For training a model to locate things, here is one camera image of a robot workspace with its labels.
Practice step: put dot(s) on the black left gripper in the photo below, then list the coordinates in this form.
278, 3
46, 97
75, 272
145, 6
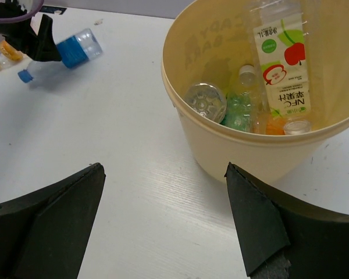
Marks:
15, 27

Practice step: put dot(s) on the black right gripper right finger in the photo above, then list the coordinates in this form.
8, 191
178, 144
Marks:
281, 236

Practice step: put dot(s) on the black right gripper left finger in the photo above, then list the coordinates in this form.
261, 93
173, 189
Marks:
44, 234

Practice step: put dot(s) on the clear bottle blue cap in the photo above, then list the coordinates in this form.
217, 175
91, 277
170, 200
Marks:
75, 51

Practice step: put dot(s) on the small clear bottle orange label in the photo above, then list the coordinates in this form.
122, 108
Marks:
9, 56

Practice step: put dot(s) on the orange plastic bottle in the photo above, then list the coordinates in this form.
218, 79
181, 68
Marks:
275, 125

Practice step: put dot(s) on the clear unlabeled plastic bottle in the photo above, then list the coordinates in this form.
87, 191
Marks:
251, 90

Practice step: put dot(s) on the green plastic bottle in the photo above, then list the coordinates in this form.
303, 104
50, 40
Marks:
238, 112

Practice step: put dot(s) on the clear bottle blue square label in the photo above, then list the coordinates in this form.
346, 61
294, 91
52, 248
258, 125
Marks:
207, 100

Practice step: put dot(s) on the clear juice bottle apple label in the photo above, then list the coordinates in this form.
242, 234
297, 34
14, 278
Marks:
277, 36

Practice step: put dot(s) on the yellow plastic bin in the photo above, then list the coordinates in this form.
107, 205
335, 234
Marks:
207, 42

